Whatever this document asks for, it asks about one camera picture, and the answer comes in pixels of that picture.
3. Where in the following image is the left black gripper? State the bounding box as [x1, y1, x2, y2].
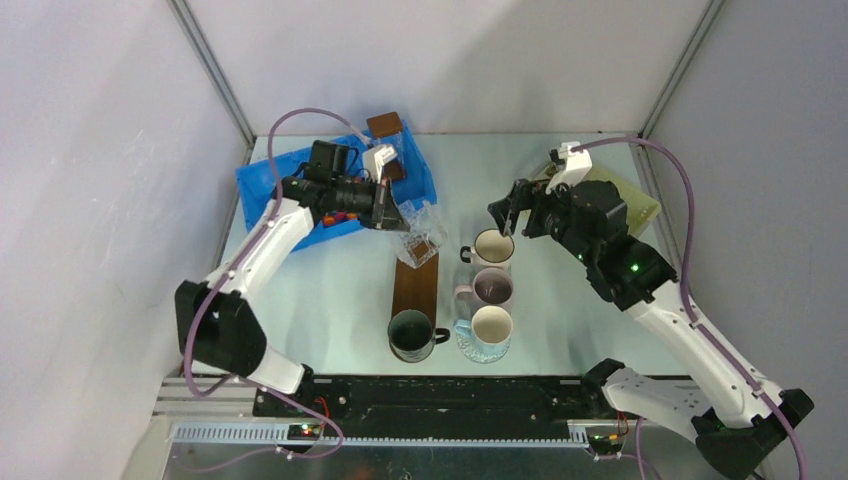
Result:
[330, 174, 409, 232]

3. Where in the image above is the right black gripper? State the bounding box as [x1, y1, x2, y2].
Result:
[488, 172, 596, 266]

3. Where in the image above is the cream mug with black rim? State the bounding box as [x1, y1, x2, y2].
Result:
[459, 229, 515, 270]

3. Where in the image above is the pink mug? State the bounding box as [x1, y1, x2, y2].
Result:
[453, 268, 515, 315]

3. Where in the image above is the clear holder with brown lid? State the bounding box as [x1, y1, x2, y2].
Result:
[363, 111, 407, 181]

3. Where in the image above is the clear textured two-hole holder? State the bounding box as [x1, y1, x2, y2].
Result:
[393, 200, 448, 269]

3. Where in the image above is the light blue mug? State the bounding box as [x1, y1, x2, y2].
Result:
[453, 306, 514, 350]

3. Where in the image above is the brown wooden oval tray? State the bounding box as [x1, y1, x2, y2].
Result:
[391, 253, 439, 327]

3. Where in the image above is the dark green mug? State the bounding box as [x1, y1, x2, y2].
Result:
[387, 309, 451, 363]

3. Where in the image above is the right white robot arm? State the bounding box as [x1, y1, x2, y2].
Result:
[487, 179, 814, 479]

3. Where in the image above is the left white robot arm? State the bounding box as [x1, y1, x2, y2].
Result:
[175, 140, 410, 417]

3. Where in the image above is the clear textured oval tray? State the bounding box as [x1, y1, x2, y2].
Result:
[456, 335, 511, 364]

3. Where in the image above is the blue three-compartment bin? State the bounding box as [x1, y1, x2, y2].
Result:
[235, 119, 439, 254]

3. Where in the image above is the cream perforated basket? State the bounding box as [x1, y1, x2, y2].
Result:
[521, 161, 661, 238]

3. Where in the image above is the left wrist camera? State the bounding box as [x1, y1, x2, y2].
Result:
[362, 144, 398, 183]

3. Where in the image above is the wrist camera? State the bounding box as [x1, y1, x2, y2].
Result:
[362, 144, 398, 183]
[546, 142, 593, 194]

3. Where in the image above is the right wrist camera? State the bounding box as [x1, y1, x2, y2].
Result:
[546, 142, 593, 194]

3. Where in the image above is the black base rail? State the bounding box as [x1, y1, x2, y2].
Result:
[296, 375, 618, 442]

